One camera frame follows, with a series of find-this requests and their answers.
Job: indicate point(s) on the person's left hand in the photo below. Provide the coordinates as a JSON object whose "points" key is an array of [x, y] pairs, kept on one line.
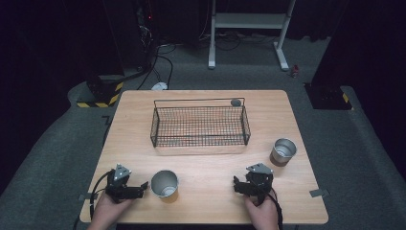
{"points": [[108, 211]]}

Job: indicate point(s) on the yellow black striped base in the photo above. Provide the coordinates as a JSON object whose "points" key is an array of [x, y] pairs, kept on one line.
{"points": [[102, 96]]}

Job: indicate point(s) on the brown metal cup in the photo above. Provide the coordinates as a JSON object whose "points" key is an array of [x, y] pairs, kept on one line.
{"points": [[282, 153]]}

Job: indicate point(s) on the dark equipment rack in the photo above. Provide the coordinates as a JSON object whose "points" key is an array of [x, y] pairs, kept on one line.
{"points": [[145, 32]]}

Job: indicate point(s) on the person's right hand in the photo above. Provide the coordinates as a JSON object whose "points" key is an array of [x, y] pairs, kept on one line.
{"points": [[265, 214]]}

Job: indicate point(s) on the white metal stand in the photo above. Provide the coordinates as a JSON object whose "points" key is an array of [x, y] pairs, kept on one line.
{"points": [[249, 20]]}

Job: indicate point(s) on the black base with yellow stripe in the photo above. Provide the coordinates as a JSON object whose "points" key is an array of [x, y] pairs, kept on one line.
{"points": [[328, 97]]}

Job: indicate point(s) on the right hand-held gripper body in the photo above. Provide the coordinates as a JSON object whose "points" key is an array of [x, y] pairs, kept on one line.
{"points": [[259, 182]]}

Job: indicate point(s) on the small red object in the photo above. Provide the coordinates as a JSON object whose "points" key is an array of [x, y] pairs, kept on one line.
{"points": [[295, 71]]}

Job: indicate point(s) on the orange metal cup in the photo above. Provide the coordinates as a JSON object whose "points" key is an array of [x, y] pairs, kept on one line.
{"points": [[164, 185]]}

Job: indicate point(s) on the grey tape strip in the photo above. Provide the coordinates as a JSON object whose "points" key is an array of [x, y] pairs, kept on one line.
{"points": [[87, 196], [319, 192]]}

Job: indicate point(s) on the white power adapter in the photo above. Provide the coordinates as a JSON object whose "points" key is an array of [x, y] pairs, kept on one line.
{"points": [[159, 86]]}

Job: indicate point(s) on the grey round disc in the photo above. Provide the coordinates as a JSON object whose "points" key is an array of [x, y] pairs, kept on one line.
{"points": [[236, 103]]}

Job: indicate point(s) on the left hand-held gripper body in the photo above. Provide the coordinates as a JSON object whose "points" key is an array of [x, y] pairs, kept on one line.
{"points": [[123, 190]]}

